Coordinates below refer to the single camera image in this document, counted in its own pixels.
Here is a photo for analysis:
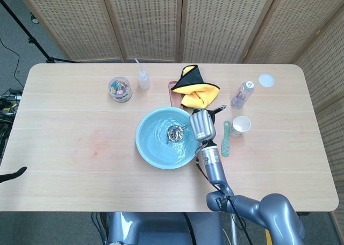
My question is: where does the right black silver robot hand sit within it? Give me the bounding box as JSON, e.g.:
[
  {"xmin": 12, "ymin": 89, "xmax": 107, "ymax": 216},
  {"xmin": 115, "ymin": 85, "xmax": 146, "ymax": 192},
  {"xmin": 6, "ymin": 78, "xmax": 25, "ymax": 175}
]
[{"xmin": 189, "ymin": 108, "xmax": 217, "ymax": 142}]

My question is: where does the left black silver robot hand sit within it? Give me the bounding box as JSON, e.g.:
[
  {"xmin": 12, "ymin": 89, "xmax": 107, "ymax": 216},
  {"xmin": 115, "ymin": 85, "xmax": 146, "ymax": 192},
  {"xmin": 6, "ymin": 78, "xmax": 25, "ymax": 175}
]
[{"xmin": 0, "ymin": 166, "xmax": 27, "ymax": 184}]

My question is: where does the metal ladle with black handle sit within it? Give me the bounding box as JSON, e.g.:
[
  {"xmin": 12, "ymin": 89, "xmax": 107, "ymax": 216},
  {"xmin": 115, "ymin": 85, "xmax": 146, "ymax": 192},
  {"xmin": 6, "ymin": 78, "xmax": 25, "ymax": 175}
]
[{"xmin": 166, "ymin": 104, "xmax": 227, "ymax": 144}]

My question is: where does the clear plastic bottle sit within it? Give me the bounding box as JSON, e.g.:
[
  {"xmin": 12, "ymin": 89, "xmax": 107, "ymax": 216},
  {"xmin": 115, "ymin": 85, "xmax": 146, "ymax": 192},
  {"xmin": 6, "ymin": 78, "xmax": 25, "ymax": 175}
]
[{"xmin": 230, "ymin": 80, "xmax": 255, "ymax": 109}]

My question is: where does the green scrubbing brush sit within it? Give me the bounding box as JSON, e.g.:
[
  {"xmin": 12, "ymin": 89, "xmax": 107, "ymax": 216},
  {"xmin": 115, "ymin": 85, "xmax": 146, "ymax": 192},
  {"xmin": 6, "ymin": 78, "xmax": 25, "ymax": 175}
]
[{"xmin": 220, "ymin": 120, "xmax": 232, "ymax": 157}]

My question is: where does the yellow and black cloth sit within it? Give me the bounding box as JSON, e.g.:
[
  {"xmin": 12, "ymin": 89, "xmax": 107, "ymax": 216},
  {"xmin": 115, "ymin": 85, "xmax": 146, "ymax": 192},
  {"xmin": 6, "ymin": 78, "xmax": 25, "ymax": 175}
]
[{"xmin": 171, "ymin": 64, "xmax": 221, "ymax": 109}]

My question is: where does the white paper cup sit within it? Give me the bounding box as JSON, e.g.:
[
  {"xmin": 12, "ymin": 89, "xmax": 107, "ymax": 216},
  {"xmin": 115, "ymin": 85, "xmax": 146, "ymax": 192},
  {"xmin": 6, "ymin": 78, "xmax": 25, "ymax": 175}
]
[{"xmin": 230, "ymin": 116, "xmax": 252, "ymax": 138}]

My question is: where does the light blue plastic basin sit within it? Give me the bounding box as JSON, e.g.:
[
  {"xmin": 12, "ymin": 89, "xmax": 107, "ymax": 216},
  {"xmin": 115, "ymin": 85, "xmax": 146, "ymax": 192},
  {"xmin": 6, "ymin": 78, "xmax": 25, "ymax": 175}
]
[{"xmin": 135, "ymin": 107, "xmax": 202, "ymax": 170}]

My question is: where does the white squeeze bottle with spout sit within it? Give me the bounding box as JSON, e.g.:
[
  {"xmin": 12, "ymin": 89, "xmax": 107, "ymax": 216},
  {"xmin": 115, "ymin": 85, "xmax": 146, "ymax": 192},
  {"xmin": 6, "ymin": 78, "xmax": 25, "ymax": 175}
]
[{"xmin": 134, "ymin": 57, "xmax": 151, "ymax": 91}]

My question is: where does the round white plastic lid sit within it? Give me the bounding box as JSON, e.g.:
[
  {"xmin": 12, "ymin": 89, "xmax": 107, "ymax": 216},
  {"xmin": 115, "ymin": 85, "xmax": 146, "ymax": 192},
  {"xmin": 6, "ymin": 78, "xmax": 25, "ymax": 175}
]
[{"xmin": 259, "ymin": 73, "xmax": 275, "ymax": 88}]

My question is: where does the clear jar of binder clips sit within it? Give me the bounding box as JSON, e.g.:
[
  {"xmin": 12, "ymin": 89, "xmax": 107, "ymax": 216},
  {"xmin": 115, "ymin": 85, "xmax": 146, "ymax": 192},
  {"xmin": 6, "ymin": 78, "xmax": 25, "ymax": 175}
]
[{"xmin": 108, "ymin": 77, "xmax": 133, "ymax": 103}]

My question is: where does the grey robot torso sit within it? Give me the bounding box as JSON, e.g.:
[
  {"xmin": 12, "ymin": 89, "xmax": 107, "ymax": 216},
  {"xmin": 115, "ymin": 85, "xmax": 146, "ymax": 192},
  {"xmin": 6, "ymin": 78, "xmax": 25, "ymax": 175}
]
[{"xmin": 107, "ymin": 212, "xmax": 224, "ymax": 245}]

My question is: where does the metal table leg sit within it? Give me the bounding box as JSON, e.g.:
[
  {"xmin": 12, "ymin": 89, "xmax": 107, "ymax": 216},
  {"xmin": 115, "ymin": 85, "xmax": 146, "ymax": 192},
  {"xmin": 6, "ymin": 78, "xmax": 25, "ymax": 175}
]
[{"xmin": 230, "ymin": 214, "xmax": 240, "ymax": 245}]

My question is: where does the woven rattan folding screen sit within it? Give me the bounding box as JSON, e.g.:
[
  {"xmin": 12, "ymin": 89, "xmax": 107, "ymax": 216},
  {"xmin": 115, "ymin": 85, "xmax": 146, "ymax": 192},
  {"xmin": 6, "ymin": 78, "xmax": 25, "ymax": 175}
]
[{"xmin": 15, "ymin": 0, "xmax": 344, "ymax": 245}]

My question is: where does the black tripod stand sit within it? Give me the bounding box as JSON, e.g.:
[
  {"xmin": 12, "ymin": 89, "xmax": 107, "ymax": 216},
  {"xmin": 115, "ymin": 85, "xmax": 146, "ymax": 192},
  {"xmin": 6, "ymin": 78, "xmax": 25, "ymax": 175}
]
[{"xmin": 0, "ymin": 0, "xmax": 81, "ymax": 64}]

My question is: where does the bundle of black cables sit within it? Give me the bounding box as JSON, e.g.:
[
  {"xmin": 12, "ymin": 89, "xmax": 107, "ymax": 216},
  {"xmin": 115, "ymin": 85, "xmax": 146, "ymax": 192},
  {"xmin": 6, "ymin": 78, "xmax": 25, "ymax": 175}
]
[{"xmin": 0, "ymin": 88, "xmax": 24, "ymax": 160}]

